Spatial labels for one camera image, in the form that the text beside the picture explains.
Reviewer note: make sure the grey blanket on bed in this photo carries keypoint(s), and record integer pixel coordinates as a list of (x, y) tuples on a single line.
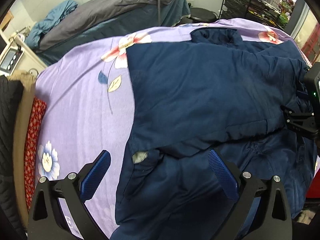
[(90, 14)]

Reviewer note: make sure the black round stool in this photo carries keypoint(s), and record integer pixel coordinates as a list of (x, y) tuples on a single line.
[(200, 15)]

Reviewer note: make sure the red floral cloth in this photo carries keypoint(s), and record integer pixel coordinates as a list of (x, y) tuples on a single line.
[(30, 148)]

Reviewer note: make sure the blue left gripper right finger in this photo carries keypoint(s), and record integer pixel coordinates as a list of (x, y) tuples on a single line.
[(224, 176)]

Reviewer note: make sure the tan folded garment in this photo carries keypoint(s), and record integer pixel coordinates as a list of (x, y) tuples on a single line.
[(20, 134)]

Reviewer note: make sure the digital scale device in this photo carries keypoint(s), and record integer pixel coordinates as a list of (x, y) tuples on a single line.
[(10, 60)]

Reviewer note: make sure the lilac floral bed sheet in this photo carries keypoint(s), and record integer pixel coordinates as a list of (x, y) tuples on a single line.
[(91, 105)]

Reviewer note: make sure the black quilted jacket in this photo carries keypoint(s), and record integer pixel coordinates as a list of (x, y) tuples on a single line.
[(11, 94)]

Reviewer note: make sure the black wire rack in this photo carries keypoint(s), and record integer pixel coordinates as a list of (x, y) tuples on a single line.
[(253, 10)]

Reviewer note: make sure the light blue garment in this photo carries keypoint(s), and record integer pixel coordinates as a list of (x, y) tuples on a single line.
[(53, 18)]

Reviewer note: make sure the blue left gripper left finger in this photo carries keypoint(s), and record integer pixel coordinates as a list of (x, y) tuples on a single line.
[(91, 175)]

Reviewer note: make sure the navy blue jacket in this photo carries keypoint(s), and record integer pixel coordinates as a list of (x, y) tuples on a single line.
[(214, 91)]

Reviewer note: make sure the teal bed base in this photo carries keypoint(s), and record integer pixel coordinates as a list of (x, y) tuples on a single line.
[(129, 22)]

